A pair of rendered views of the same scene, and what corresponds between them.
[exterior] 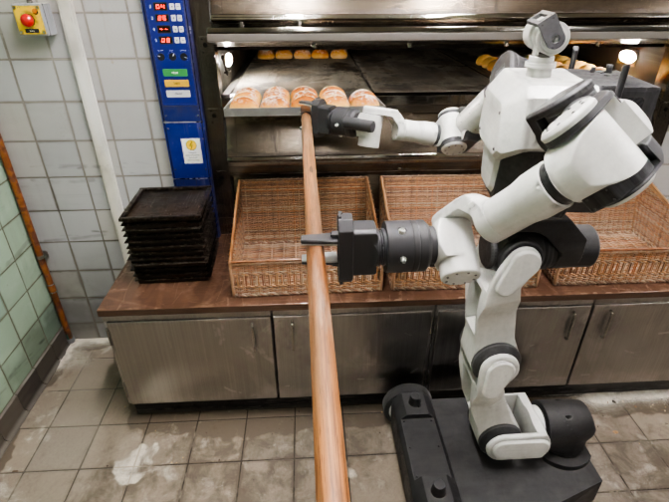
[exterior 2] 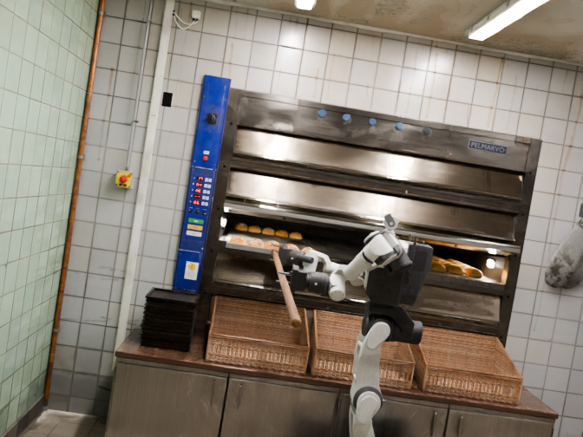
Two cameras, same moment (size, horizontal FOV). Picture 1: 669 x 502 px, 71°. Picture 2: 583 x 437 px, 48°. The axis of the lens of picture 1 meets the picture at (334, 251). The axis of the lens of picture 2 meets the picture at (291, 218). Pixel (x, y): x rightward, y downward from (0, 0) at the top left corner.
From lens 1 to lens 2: 2.08 m
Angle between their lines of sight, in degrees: 27
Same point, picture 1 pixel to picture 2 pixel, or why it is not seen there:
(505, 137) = not seen: hidden behind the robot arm
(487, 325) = (363, 371)
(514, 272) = (376, 334)
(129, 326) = (132, 368)
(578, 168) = (371, 249)
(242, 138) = (225, 269)
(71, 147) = (111, 256)
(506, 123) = not seen: hidden behind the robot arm
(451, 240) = (335, 280)
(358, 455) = not seen: outside the picture
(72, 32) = (142, 189)
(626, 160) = (385, 249)
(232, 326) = (199, 381)
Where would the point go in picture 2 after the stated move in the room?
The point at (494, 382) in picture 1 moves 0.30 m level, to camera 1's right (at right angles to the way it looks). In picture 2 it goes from (364, 410) to (428, 420)
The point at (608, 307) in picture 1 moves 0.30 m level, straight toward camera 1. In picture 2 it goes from (459, 412) to (436, 423)
